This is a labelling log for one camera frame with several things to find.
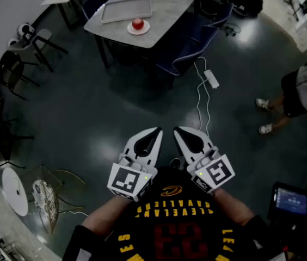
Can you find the person's left forearm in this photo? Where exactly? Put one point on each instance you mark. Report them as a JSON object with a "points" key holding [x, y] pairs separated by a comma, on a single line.
{"points": [[104, 216]]}

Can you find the person's right forearm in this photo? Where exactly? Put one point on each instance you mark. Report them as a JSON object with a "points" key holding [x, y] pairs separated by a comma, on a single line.
{"points": [[235, 207]]}

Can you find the red apple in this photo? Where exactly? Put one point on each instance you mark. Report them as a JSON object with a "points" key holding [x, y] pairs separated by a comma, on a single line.
{"points": [[138, 24]]}

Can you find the grey rectangular tray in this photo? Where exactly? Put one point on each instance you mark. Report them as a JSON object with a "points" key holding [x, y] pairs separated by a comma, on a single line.
{"points": [[126, 9]]}

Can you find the black metal chair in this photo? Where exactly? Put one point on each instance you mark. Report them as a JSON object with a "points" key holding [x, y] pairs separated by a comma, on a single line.
{"points": [[10, 67]]}

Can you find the black backpack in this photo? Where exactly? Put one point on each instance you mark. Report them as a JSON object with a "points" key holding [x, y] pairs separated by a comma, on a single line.
{"points": [[250, 0]]}

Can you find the black monitor screen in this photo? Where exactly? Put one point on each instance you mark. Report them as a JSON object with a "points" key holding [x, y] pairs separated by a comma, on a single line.
{"points": [[291, 201]]}

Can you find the white round table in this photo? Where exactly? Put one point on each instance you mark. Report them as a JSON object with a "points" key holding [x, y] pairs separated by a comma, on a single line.
{"points": [[13, 192]]}

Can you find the person's black jersey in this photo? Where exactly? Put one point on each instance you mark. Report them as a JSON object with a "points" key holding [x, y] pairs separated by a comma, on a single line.
{"points": [[175, 227]]}

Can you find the person's dark shoe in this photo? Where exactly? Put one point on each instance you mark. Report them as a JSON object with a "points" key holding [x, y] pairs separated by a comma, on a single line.
{"points": [[175, 164]]}

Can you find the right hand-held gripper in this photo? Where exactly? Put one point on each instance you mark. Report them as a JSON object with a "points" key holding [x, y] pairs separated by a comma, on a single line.
{"points": [[216, 173]]}

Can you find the blue upholstered chair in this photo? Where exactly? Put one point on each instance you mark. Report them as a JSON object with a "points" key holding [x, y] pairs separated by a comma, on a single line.
{"points": [[189, 56], [95, 1], [218, 15]]}

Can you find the grey marble dining table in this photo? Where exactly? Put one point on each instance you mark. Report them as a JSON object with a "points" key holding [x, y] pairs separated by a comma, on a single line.
{"points": [[171, 7]]}

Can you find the white round device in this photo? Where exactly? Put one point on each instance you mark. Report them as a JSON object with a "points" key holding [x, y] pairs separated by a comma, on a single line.
{"points": [[23, 28]]}

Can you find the white round plate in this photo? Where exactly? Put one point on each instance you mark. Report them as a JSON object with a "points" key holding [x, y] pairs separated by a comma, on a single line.
{"points": [[145, 30]]}

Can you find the beige chair with black legs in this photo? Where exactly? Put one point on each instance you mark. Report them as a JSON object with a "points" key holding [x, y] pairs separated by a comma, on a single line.
{"points": [[37, 38]]}

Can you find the white power strip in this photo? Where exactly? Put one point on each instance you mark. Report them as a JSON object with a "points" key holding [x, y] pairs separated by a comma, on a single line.
{"points": [[211, 79]]}

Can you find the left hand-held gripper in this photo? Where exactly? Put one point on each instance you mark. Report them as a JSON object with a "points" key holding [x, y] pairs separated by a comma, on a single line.
{"points": [[127, 182]]}

